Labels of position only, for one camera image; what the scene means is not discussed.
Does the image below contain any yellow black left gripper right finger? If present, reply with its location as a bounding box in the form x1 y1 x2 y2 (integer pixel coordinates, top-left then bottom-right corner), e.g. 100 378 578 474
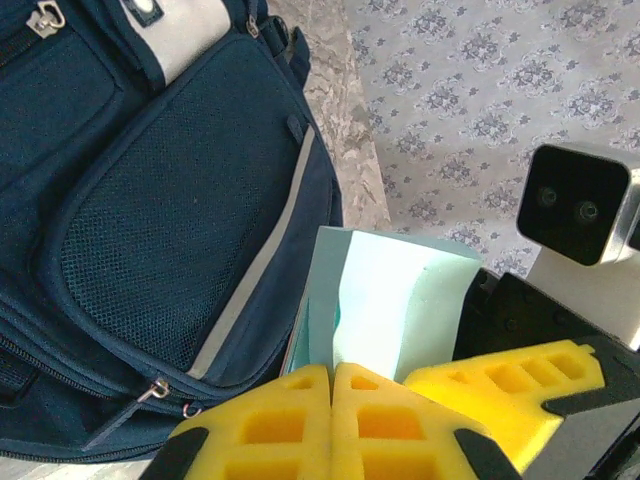
332 361 522 480

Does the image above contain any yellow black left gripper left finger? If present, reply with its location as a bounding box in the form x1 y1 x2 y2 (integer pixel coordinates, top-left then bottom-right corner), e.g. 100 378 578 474
144 363 334 480

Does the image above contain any navy blue backpack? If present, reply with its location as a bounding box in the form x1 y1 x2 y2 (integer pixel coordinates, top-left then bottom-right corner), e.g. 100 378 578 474
0 0 346 466

